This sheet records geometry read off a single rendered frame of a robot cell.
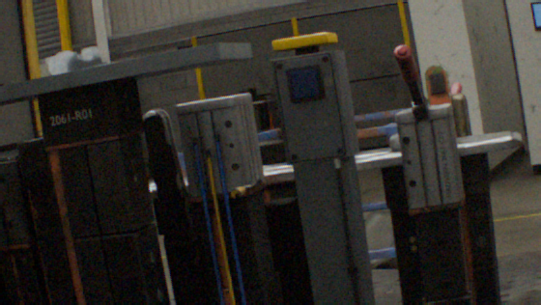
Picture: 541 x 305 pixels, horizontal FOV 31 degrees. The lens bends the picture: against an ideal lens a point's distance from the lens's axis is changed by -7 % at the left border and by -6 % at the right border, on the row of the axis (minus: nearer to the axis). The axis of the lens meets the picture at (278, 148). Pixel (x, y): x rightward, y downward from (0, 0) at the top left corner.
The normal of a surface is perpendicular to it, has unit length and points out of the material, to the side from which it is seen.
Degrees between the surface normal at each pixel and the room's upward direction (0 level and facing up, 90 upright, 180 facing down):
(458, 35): 90
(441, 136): 90
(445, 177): 90
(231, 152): 90
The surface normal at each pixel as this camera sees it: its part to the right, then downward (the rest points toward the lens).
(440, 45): -0.38, 0.11
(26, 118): 0.94, -0.12
